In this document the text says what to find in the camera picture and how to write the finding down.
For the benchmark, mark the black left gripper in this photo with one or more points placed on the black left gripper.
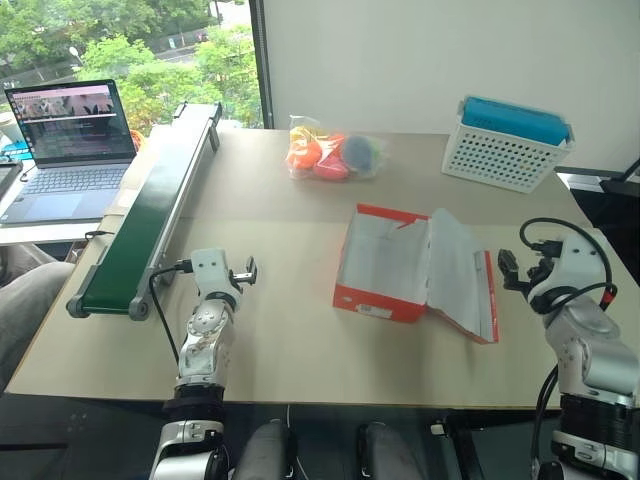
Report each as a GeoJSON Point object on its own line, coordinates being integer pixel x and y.
{"type": "Point", "coordinates": [237, 281]}

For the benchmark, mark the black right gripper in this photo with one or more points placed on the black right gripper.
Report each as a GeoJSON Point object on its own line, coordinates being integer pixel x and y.
{"type": "Point", "coordinates": [541, 272]}

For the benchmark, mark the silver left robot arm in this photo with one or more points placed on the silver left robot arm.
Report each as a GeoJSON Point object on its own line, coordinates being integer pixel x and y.
{"type": "Point", "coordinates": [202, 340]}

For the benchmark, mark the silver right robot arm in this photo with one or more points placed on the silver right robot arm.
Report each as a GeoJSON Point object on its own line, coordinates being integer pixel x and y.
{"type": "Point", "coordinates": [595, 360]}

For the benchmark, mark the green conveyor belt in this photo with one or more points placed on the green conveyor belt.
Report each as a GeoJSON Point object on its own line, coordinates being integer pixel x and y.
{"type": "Point", "coordinates": [150, 200]}

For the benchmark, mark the orange cardboard box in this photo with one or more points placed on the orange cardboard box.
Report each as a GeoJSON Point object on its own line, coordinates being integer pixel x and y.
{"type": "Point", "coordinates": [380, 300]}

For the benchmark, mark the teal flat box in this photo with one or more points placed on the teal flat box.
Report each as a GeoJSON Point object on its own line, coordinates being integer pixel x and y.
{"type": "Point", "coordinates": [15, 150]}

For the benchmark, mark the white perforated plastic basket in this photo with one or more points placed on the white perforated plastic basket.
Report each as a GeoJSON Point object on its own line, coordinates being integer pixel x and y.
{"type": "Point", "coordinates": [495, 160]}

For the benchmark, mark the black side furniture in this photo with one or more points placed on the black side furniture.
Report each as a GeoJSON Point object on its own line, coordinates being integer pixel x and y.
{"type": "Point", "coordinates": [617, 205]}

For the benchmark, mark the clear bag of colourful toys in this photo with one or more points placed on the clear bag of colourful toys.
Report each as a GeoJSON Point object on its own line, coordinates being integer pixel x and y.
{"type": "Point", "coordinates": [325, 155]}

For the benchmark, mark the blue packet in basket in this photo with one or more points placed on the blue packet in basket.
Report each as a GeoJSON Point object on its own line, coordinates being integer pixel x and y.
{"type": "Point", "coordinates": [515, 120]}

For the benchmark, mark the dark rounded shape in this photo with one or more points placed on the dark rounded shape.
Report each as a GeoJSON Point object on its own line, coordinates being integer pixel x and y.
{"type": "Point", "coordinates": [265, 450]}

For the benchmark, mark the grey open laptop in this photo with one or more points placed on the grey open laptop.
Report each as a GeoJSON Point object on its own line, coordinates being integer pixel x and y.
{"type": "Point", "coordinates": [75, 190]}

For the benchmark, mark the person's grey trouser leg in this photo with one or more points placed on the person's grey trouser leg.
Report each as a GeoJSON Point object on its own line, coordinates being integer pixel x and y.
{"type": "Point", "coordinates": [25, 310]}

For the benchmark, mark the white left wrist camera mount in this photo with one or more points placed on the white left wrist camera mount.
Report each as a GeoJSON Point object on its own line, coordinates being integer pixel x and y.
{"type": "Point", "coordinates": [209, 265]}

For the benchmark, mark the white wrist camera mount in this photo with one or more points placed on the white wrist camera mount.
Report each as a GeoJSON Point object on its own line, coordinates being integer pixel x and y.
{"type": "Point", "coordinates": [580, 265]}
{"type": "Point", "coordinates": [209, 265]}

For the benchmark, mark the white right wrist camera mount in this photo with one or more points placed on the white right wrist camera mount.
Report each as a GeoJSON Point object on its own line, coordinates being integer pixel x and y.
{"type": "Point", "coordinates": [580, 265]}

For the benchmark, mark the dark window frame post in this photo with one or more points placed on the dark window frame post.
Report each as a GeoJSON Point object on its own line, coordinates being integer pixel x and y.
{"type": "Point", "coordinates": [261, 65]}

